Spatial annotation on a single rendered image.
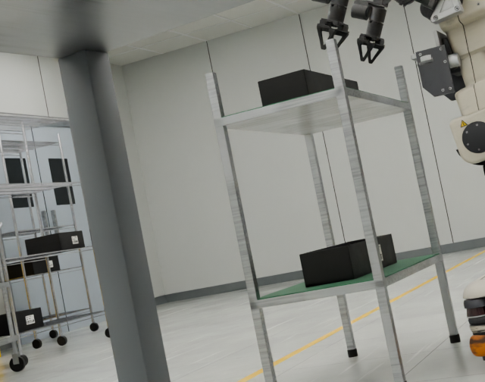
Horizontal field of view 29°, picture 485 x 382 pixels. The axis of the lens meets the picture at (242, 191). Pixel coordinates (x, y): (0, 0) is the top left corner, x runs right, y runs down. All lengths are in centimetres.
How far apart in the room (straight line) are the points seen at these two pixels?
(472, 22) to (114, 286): 238
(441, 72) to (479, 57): 14
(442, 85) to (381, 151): 753
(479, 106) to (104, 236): 229
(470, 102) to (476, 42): 20
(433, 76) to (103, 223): 229
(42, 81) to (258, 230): 302
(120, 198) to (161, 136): 1071
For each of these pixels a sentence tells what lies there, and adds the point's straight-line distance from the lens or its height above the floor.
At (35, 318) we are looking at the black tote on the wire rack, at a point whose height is 29.
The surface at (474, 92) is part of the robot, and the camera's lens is 320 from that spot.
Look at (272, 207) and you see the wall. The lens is 1113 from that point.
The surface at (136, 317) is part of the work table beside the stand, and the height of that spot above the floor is 48.
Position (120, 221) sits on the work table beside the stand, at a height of 58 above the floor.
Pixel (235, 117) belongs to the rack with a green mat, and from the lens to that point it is 307.
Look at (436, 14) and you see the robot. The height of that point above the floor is 113.
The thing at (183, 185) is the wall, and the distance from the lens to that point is 1160.
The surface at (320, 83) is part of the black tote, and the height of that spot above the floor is 102.
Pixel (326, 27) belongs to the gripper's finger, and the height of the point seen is 117.
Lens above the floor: 53
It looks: 3 degrees up
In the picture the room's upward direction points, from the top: 11 degrees counter-clockwise
